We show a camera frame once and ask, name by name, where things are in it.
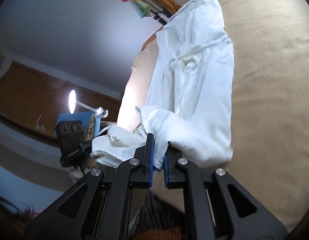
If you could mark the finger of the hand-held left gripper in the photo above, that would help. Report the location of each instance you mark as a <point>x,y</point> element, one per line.
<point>86,145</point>

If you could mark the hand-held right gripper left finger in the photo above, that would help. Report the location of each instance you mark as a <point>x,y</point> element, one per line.
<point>150,155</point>

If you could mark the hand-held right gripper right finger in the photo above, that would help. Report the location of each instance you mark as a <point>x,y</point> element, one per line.
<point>166,170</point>

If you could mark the white long-sleeved shirt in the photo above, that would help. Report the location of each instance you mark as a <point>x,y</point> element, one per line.
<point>194,67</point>

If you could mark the person's left hand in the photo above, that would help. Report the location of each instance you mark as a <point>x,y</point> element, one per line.
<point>90,163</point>

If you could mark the blue printed box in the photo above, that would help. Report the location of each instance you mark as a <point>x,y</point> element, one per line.
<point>90,127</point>

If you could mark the white clip desk lamp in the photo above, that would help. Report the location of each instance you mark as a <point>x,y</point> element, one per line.
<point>72,101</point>

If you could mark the person's striped pants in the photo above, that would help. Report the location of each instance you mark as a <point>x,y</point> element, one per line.
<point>157,212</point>

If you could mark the brown wooden wardrobe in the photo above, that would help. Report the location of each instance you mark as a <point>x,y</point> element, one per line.
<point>32,97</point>

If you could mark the beige blanket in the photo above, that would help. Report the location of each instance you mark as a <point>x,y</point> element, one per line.
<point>269,80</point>

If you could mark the silver folded tripod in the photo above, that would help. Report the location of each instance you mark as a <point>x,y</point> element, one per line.
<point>154,8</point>

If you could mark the colourful scarf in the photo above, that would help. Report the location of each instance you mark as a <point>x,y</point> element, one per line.
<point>142,8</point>

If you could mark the orange wooden bed frame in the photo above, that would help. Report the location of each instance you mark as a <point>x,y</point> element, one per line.
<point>148,42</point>

